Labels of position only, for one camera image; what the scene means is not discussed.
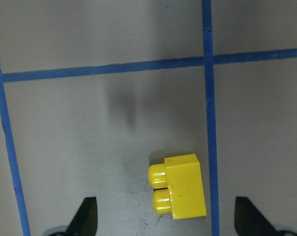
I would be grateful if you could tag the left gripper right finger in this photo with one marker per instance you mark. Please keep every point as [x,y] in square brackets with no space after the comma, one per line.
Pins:
[248,220]

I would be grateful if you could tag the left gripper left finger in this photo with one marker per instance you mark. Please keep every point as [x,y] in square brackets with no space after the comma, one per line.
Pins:
[85,221]

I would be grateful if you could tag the yellow toy block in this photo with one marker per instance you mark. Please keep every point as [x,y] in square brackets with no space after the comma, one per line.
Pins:
[178,187]

